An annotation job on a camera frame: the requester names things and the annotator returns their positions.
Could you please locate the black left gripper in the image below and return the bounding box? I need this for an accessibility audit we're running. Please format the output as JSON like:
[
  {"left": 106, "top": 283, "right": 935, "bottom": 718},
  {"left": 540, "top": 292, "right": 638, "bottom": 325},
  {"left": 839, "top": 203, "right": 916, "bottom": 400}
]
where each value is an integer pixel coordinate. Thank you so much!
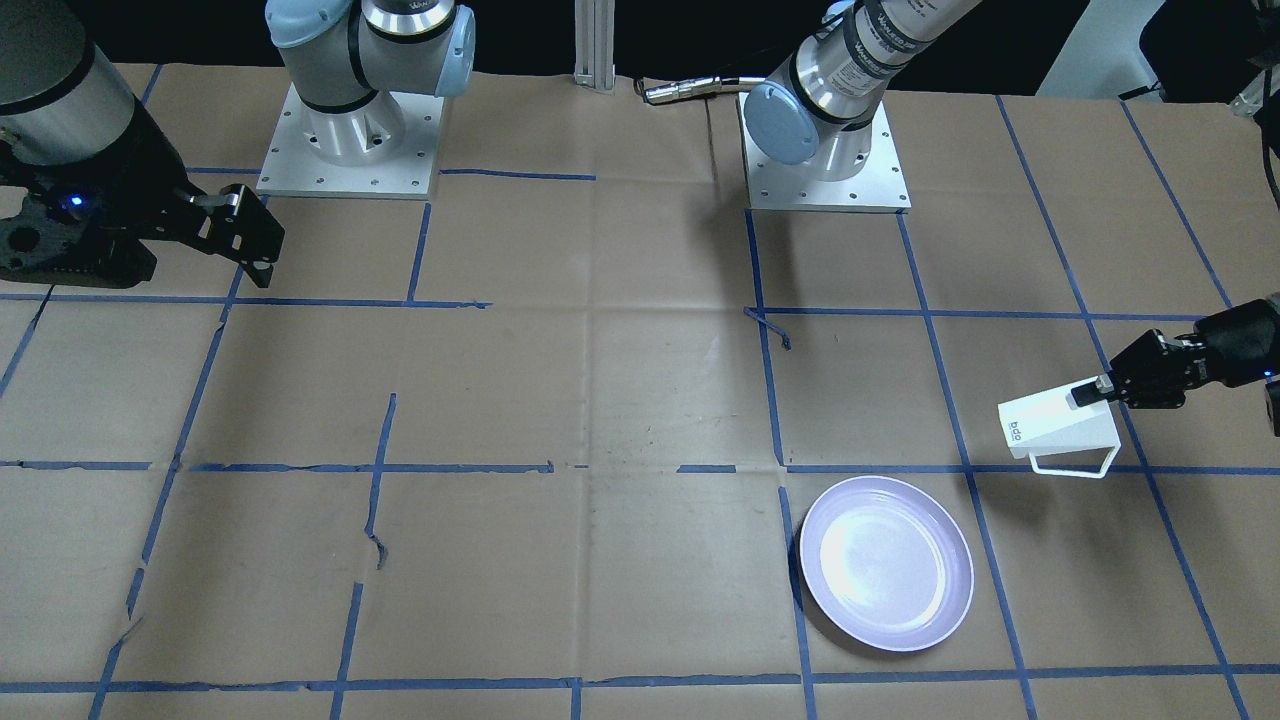
[{"left": 1070, "top": 299, "right": 1279, "bottom": 436}]

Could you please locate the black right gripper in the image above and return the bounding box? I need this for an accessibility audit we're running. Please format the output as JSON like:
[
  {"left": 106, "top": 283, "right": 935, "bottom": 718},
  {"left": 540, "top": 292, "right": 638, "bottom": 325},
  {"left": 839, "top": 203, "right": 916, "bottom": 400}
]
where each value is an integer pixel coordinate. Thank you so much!
[{"left": 1, "top": 105, "right": 284, "bottom": 290}]

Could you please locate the white faceted mug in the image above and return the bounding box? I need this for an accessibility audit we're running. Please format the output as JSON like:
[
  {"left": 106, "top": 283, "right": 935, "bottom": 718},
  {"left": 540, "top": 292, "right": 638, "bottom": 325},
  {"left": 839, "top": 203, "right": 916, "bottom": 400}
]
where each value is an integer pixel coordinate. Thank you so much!
[{"left": 997, "top": 380, "right": 1123, "bottom": 479}]

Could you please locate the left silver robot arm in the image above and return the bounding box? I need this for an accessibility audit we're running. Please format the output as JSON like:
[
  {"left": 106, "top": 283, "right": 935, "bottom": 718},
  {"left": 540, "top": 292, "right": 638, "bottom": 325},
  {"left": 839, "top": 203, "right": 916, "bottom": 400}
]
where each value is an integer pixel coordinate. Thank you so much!
[{"left": 741, "top": 1, "right": 1277, "bottom": 447}]

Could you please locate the lavender round plate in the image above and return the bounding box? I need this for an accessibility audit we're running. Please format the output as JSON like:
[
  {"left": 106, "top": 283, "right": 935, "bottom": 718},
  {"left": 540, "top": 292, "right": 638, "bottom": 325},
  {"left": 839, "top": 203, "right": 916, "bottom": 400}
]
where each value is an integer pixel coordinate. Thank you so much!
[{"left": 796, "top": 475, "right": 977, "bottom": 653}]

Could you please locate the brown paper table cover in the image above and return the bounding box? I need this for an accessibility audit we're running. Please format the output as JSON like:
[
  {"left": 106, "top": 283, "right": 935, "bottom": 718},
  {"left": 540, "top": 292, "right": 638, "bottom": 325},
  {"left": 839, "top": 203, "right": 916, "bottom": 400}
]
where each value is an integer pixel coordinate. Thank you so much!
[{"left": 1, "top": 74, "right": 1277, "bottom": 719}]

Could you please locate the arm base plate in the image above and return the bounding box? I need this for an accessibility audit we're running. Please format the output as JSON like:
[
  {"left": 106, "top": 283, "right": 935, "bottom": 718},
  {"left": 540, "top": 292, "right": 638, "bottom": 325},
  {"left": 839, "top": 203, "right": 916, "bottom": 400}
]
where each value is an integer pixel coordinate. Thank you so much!
[
  {"left": 739, "top": 85, "right": 911, "bottom": 213},
  {"left": 256, "top": 87, "right": 448, "bottom": 201}
]

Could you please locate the aluminium frame post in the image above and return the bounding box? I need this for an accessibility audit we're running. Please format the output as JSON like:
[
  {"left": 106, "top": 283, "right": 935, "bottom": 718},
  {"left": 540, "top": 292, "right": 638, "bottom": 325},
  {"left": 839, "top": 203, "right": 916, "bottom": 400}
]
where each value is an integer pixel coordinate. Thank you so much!
[{"left": 572, "top": 0, "right": 616, "bottom": 94}]

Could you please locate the silver cable connector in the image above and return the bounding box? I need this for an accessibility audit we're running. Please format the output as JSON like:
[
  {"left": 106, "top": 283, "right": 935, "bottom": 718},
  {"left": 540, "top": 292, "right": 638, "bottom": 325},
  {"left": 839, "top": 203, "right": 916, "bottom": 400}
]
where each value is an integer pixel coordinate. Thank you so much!
[{"left": 634, "top": 76, "right": 765, "bottom": 106}]

